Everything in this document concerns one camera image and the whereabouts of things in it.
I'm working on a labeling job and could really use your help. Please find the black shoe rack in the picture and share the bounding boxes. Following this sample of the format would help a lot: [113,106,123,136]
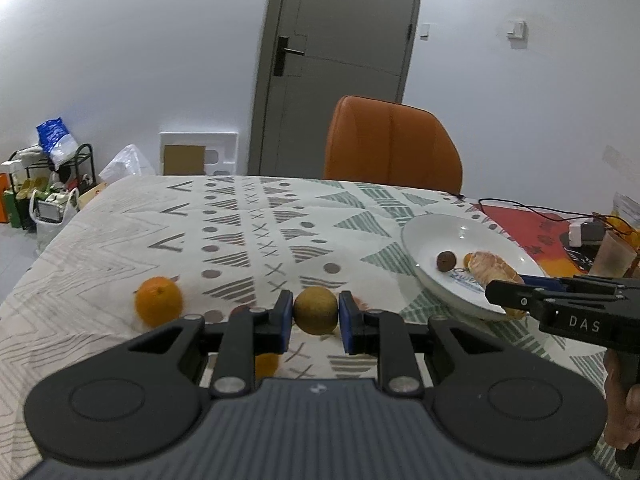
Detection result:
[10,143,96,196]

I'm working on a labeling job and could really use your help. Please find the peeled pomelo piece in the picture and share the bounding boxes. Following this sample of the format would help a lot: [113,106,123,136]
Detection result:
[470,251,530,322]

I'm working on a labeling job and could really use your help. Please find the white foam packaging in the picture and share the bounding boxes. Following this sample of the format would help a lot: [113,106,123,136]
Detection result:
[159,131,238,177]

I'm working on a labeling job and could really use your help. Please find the beige paper bag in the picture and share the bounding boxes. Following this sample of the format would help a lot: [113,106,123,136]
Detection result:
[82,182,108,208]

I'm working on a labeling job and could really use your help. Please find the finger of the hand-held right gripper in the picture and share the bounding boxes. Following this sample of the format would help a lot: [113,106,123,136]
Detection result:
[484,279,547,320]
[520,274,631,295]

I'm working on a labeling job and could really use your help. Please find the translucent plastic cup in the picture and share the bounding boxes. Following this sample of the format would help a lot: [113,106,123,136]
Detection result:
[590,232,638,278]

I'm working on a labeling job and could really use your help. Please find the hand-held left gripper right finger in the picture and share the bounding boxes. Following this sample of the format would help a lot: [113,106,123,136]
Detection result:
[338,290,512,397]

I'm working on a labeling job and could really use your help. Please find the orange chair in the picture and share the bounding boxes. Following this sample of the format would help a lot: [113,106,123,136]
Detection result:
[322,95,463,196]

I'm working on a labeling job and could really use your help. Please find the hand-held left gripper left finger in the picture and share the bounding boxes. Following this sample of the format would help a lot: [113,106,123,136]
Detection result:
[127,290,294,401]

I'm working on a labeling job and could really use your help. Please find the blue plastic bag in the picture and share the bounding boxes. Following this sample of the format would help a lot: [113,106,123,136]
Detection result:
[36,117,78,168]

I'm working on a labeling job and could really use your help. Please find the white and grey charger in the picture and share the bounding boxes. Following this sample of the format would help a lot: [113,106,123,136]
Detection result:
[568,220,608,248]

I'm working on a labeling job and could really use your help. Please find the black door handle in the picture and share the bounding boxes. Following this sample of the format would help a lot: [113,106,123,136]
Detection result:
[276,35,306,77]

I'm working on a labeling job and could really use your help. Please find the patterned tablecloth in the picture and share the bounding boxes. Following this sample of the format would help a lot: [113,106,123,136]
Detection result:
[0,174,608,466]

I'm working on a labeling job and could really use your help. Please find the red and orange mat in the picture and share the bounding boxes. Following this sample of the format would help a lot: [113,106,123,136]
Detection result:
[467,202,640,281]

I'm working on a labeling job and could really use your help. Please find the brown cardboard sheet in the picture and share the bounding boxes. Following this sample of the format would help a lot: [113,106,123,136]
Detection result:
[165,145,206,176]

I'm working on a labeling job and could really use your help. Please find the white plate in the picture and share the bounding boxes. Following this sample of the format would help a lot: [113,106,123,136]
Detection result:
[401,213,548,322]

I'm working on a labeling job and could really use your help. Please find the yellow snack bag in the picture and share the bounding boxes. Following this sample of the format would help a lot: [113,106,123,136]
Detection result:
[607,192,640,251]

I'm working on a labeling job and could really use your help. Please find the person's right hand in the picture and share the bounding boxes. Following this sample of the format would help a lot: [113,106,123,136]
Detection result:
[602,352,640,450]

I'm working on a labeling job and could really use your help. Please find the white plastic bag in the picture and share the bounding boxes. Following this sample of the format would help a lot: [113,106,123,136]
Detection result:
[98,144,156,186]

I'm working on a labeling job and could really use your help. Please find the large orange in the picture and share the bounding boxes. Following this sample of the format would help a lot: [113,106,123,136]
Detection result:
[134,276,184,328]

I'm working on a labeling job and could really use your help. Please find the white bag with items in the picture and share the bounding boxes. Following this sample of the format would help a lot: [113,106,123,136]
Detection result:
[29,187,81,251]

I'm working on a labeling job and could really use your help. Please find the green box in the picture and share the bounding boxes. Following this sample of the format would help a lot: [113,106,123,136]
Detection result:
[10,195,33,231]

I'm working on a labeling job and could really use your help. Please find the grey door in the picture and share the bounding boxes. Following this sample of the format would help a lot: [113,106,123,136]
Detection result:
[247,0,427,177]

